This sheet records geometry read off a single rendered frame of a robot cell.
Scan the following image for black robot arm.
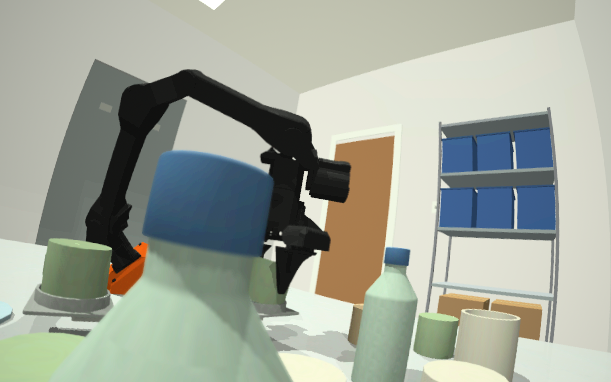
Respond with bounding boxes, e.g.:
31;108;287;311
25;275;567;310
85;69;351;274

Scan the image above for green cylinder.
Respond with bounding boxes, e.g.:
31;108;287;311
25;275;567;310
0;332;85;382
41;238;112;299
248;257;290;305
413;312;459;360

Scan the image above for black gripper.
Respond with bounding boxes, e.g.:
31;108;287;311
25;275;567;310
264;188;331;294

